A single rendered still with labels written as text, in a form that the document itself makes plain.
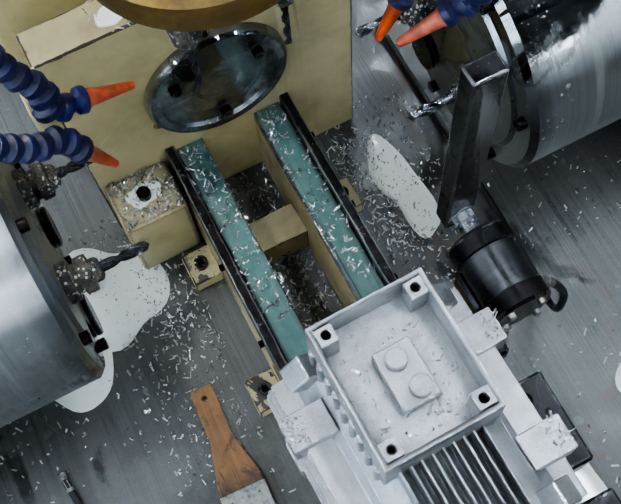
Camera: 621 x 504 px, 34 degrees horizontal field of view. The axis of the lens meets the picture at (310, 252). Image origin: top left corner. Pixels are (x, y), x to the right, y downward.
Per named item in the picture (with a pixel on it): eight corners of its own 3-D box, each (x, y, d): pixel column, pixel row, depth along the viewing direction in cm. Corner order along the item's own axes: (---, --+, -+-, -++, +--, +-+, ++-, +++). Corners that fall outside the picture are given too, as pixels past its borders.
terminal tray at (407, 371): (304, 357, 82) (299, 331, 75) (419, 295, 83) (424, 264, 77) (379, 490, 78) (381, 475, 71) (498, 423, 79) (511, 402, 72)
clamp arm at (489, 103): (431, 207, 95) (455, 59, 71) (459, 193, 95) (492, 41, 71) (450, 238, 93) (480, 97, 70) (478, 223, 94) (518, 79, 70)
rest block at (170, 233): (125, 227, 117) (100, 183, 105) (180, 201, 117) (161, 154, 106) (146, 271, 115) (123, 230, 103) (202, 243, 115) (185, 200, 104)
